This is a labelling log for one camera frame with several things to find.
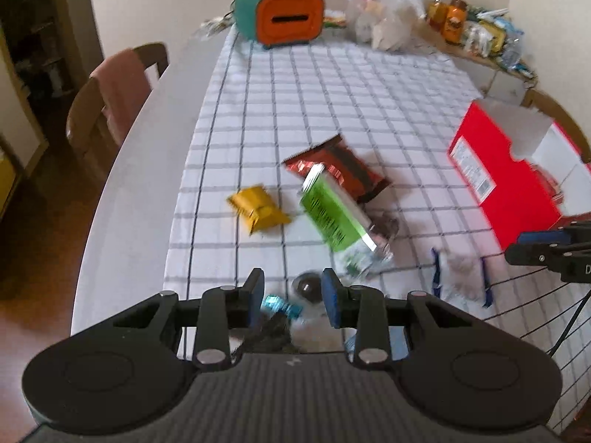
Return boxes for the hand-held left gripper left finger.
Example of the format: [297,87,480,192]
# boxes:
[113,268,266,372]

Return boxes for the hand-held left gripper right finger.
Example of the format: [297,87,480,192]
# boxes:
[322,268,480,372]

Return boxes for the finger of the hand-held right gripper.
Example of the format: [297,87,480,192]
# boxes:
[504,242,572,267]
[516,227,583,246]

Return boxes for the teal candy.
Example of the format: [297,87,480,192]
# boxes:
[260,294,304,324]

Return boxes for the dark cookie clear wrapper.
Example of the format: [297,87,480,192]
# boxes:
[368,214,400,246]
[293,271,327,302]

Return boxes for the red cardboard box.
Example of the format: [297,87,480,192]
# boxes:
[446,99,591,253]

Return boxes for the blue and white snack packet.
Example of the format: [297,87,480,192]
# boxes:
[430,247,494,309]

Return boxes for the yellow snack packet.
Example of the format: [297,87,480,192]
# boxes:
[226,185,293,236]

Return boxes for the copper foil snack packet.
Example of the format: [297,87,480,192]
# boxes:
[282,133,393,204]

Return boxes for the checkered white tablecloth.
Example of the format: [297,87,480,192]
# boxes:
[164,31,591,430]

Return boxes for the pile of small packets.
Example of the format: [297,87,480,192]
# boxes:
[462,4,539,79]

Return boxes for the orange jar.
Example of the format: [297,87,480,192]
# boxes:
[442,0,470,46]

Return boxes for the wooden chair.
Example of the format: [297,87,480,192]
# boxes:
[65,42,170,168]

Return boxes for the pink cloth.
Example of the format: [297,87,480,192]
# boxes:
[89,48,153,147]

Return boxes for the yellow bottle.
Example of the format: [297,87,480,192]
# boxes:
[427,0,449,31]

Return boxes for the cabinet with yellow panel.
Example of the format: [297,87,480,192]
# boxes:
[0,32,49,223]

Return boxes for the clear plastic bag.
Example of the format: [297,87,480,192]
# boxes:
[345,0,428,52]

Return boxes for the bunch of keys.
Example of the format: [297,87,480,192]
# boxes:
[199,13,237,38]

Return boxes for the teal and orange tissue box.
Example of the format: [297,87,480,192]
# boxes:
[235,0,327,49]

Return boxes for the colourful flat packets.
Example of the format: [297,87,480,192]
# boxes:
[323,8,348,29]

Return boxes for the dark bookshelf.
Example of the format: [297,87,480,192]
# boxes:
[0,0,105,102]

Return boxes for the black cable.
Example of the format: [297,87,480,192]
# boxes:
[547,286,591,357]

